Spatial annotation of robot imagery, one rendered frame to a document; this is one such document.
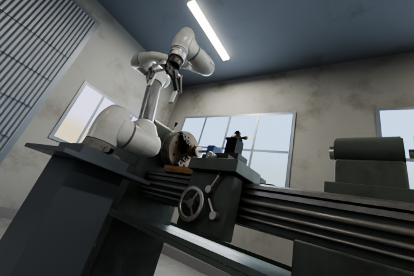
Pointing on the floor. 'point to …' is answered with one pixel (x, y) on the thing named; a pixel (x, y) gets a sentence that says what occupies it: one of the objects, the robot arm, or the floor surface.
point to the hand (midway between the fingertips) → (161, 92)
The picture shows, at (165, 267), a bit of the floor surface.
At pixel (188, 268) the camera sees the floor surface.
